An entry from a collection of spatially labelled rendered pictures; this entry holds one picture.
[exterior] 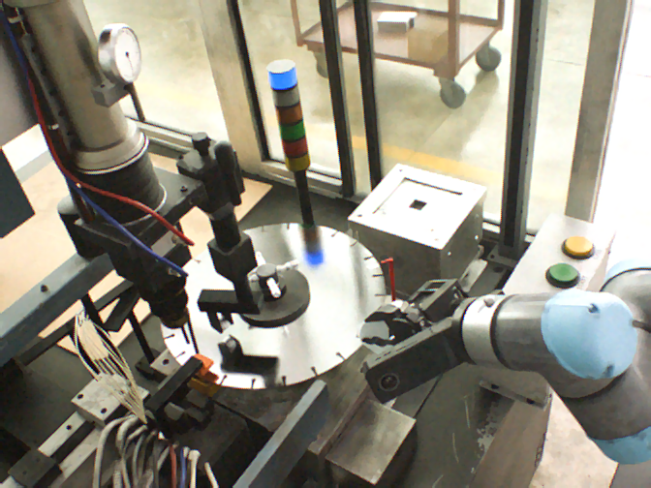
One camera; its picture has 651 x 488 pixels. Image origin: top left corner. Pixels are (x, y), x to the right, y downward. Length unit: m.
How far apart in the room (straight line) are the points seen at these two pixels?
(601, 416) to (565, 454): 1.28
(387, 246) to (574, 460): 0.97
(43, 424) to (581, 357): 0.81
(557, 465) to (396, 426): 0.99
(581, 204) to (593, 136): 0.13
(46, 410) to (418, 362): 0.63
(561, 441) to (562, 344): 1.37
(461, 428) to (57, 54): 0.76
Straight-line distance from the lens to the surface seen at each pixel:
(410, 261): 1.18
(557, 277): 1.07
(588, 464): 1.96
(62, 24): 0.63
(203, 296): 0.92
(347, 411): 0.98
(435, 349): 0.73
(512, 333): 0.65
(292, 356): 0.92
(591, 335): 0.61
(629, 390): 0.69
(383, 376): 0.73
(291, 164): 1.20
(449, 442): 1.07
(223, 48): 1.46
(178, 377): 0.90
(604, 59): 1.08
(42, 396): 1.18
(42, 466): 1.02
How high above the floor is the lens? 1.65
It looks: 42 degrees down
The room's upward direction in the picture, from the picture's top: 9 degrees counter-clockwise
